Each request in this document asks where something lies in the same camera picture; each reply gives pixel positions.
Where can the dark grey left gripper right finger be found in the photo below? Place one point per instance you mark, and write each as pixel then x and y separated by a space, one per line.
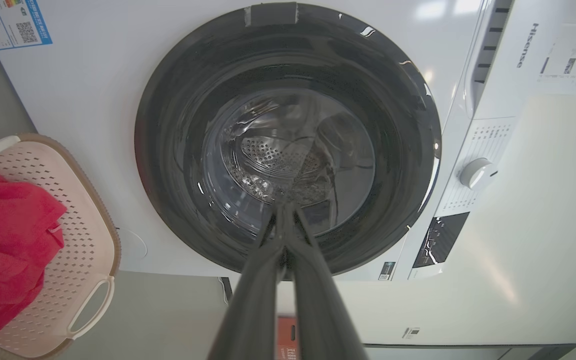
pixel 323 310

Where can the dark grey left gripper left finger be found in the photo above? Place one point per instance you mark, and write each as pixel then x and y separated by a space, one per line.
pixel 248 310

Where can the cream perforated plastic laundry basket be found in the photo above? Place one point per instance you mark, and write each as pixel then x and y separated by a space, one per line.
pixel 85 220

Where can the orange tag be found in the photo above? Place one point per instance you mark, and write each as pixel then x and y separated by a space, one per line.
pixel 286 337

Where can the small printed machine sticker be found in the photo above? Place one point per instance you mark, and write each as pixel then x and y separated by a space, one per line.
pixel 386 270

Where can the round white filter cover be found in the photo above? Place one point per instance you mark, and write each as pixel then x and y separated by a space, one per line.
pixel 135 245

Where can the black washer display panel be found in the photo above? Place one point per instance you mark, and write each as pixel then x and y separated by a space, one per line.
pixel 440 240

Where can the steel perforated washer drum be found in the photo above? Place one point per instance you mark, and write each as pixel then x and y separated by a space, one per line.
pixel 278 160

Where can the black round washer door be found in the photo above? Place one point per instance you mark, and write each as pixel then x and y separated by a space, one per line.
pixel 168 150

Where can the white round control knob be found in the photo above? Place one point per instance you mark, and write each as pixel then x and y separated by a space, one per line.
pixel 477 174

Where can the red garment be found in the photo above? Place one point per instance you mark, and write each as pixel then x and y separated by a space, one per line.
pixel 8 235

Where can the white front-load washing machine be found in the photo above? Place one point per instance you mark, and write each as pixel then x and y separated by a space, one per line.
pixel 93 100

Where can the white detergent drawer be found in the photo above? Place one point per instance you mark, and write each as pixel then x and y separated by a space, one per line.
pixel 488 55

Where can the white paper info sheet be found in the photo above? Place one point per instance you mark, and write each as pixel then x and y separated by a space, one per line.
pixel 570 60

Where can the blue energy label sticker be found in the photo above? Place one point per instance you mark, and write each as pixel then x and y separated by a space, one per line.
pixel 18 25

